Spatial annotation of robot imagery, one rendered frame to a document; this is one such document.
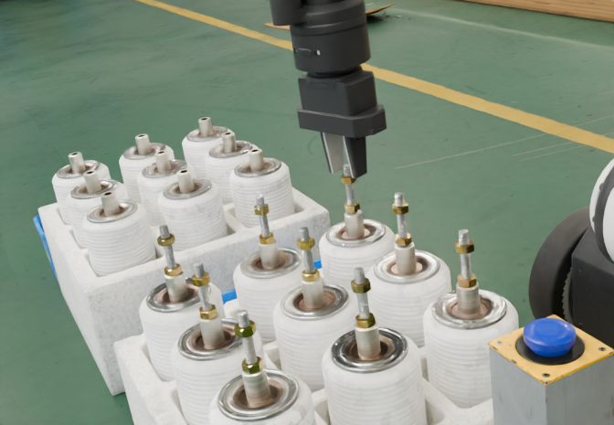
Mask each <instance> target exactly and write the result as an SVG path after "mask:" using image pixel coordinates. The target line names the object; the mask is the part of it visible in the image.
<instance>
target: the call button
mask: <svg viewBox="0 0 614 425"><path fill-rule="evenodd" d="M524 342H525V343H526V344H527V345H528V346H529V347H530V349H531V350H532V351H533V352H534V353H536V354H538V355H540V356H561V355H563V354H565V353H567V352H568V351H569V350H570V347H572V346H573V345H574V344H575V342H576V330H575V328H574V326H573V325H571V324H570V323H568V322H566V321H563V320H560V319H556V318H541V319H536V320H534V321H532V322H530V323H529V324H527V325H526V326H525V327H524Z"/></svg>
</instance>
